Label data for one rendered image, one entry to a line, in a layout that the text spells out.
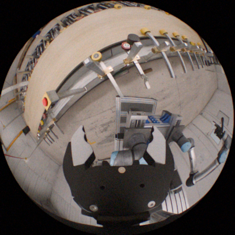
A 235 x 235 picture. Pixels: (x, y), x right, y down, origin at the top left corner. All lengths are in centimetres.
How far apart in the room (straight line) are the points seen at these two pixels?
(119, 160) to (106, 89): 129
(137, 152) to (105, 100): 125
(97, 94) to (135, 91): 79
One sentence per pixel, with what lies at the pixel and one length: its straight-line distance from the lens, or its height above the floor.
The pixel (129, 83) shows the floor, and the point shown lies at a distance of 146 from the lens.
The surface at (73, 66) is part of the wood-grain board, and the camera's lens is 67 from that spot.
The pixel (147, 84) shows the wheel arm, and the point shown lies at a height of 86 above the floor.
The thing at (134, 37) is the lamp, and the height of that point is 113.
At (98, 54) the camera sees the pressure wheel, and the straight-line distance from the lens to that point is 60.
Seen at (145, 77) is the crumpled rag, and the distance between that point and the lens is 60.
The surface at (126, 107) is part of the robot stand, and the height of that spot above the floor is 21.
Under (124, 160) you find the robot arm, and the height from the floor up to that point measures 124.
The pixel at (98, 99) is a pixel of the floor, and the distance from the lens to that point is 150.
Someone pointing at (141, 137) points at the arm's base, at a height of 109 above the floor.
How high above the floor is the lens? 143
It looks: 63 degrees down
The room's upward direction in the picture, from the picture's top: 179 degrees clockwise
